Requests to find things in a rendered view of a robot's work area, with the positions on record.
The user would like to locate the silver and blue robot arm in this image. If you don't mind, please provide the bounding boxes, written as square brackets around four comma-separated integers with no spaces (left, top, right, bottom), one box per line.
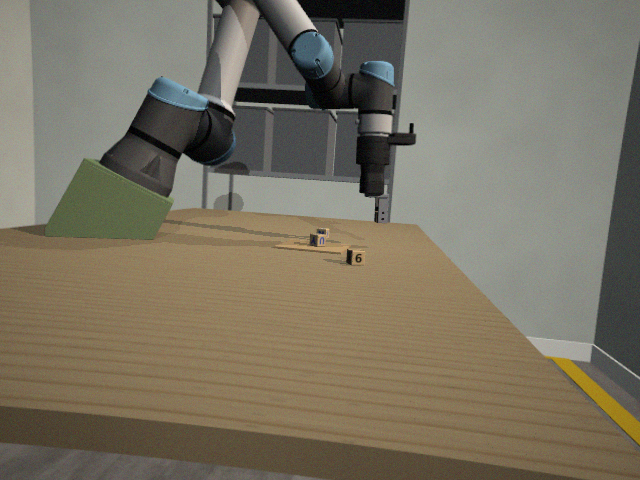
[99,0,394,198]

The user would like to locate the tan flat mat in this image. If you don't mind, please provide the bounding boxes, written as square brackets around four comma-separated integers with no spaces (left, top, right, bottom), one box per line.
[274,239,351,254]

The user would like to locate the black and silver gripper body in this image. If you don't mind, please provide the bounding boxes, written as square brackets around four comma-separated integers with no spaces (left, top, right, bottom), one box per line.
[355,114,416,194]

